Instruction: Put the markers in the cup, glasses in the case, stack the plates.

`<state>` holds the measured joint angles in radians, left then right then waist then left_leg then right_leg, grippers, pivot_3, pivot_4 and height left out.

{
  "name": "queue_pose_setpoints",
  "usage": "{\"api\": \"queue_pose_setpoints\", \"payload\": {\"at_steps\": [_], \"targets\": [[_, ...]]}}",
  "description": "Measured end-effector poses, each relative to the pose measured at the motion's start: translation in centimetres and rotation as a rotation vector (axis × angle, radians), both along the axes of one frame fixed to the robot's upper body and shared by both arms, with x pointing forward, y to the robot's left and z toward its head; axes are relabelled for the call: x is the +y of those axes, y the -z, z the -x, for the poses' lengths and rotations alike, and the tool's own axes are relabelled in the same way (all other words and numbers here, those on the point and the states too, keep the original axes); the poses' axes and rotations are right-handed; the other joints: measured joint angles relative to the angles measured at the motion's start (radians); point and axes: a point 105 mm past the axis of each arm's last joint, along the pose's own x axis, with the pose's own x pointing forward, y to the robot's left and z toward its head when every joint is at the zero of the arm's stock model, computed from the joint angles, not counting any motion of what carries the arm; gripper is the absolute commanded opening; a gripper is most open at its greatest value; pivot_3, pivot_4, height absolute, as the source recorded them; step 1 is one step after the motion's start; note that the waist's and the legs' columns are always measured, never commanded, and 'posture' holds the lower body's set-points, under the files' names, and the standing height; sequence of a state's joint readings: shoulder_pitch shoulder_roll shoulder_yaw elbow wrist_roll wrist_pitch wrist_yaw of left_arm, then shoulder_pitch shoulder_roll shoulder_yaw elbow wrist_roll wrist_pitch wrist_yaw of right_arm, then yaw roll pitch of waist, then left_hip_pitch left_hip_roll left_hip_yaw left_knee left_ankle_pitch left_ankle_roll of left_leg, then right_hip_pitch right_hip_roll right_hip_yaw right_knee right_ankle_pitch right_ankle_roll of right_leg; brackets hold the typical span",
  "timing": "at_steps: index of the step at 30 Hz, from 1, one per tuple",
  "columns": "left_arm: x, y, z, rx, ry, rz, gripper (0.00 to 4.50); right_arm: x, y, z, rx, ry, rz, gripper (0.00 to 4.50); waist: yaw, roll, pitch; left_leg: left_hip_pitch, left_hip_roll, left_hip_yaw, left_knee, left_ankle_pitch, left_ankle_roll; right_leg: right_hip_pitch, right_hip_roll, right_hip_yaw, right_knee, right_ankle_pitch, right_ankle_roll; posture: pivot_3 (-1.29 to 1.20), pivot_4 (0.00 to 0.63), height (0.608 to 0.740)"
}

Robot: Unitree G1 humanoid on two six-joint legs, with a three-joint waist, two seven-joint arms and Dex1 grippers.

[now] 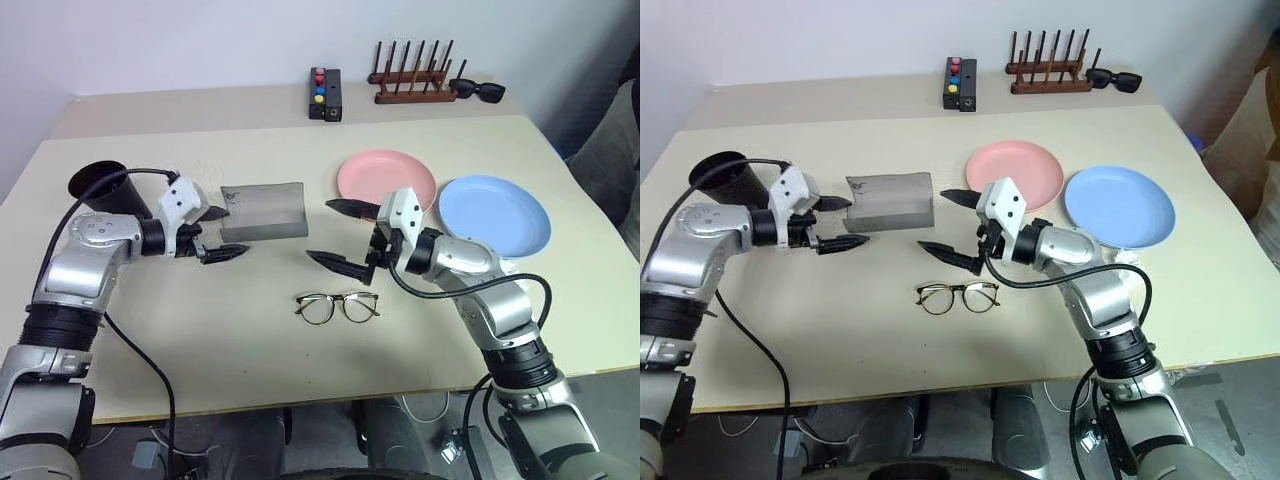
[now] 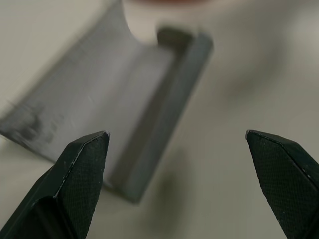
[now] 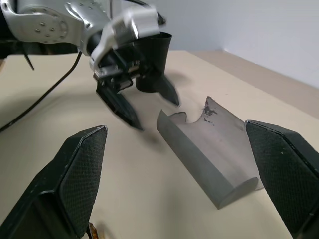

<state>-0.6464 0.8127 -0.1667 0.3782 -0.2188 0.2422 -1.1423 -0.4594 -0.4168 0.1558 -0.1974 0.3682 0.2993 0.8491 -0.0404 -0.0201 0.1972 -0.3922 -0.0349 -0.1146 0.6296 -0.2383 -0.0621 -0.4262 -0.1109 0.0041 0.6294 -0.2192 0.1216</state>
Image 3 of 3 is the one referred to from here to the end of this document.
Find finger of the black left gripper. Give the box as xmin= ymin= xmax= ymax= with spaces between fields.
xmin=152 ymin=72 xmax=181 ymax=108
xmin=96 ymin=79 xmax=145 ymax=131

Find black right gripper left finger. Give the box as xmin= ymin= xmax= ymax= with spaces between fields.
xmin=0 ymin=125 xmax=109 ymax=239

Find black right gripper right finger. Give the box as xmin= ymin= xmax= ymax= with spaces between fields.
xmin=245 ymin=120 xmax=319 ymax=239

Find black cup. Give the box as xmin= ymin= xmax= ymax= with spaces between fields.
xmin=134 ymin=31 xmax=173 ymax=93

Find brown tortoiseshell glasses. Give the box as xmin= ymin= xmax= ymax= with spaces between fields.
xmin=88 ymin=222 xmax=100 ymax=239

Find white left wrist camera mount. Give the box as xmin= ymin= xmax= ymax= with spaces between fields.
xmin=89 ymin=6 xmax=160 ymax=76

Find black cable tie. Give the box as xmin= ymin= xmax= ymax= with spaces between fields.
xmin=22 ymin=47 xmax=35 ymax=71

